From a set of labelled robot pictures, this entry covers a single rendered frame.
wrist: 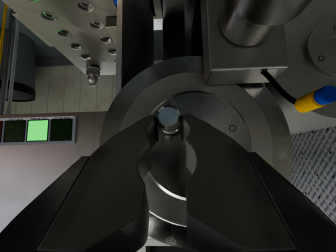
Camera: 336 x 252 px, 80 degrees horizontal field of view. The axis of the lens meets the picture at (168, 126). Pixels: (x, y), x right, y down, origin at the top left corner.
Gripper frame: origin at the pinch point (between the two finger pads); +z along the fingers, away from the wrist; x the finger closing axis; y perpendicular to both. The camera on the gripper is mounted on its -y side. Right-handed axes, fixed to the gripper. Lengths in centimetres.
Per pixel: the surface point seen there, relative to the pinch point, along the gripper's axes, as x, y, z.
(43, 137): -32.6, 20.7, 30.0
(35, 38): -144, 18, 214
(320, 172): 19.3, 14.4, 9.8
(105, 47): -13.9, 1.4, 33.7
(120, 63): -4.2, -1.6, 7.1
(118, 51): -4.5, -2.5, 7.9
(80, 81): -114, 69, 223
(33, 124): -35, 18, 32
